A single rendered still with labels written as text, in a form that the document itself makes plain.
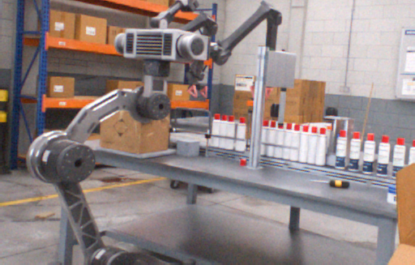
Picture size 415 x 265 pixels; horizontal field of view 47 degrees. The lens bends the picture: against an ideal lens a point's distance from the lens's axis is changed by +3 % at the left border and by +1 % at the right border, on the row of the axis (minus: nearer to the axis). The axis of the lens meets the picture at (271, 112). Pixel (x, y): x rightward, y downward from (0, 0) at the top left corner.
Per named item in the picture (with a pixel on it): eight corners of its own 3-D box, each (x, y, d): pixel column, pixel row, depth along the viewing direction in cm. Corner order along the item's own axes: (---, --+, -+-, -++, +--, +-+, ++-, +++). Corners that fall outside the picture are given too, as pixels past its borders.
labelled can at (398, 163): (403, 179, 230) (407, 138, 228) (400, 180, 225) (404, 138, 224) (392, 177, 232) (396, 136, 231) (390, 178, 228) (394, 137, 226)
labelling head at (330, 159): (350, 164, 257) (354, 119, 255) (342, 167, 245) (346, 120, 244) (327, 160, 264) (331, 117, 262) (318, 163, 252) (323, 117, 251)
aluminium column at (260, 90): (259, 167, 254) (269, 46, 249) (254, 168, 250) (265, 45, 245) (252, 166, 256) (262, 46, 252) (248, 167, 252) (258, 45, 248)
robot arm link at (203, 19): (205, 4, 277) (214, 14, 273) (211, 18, 289) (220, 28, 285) (142, 45, 271) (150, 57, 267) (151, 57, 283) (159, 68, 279)
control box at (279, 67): (293, 88, 251) (297, 53, 250) (266, 86, 244) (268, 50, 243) (285, 87, 260) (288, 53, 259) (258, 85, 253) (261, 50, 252)
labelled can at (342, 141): (346, 168, 244) (349, 130, 243) (342, 169, 240) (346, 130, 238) (336, 167, 247) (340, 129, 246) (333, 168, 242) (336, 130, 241)
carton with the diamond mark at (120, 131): (168, 150, 276) (171, 105, 274) (139, 154, 254) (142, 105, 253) (130, 143, 289) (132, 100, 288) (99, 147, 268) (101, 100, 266)
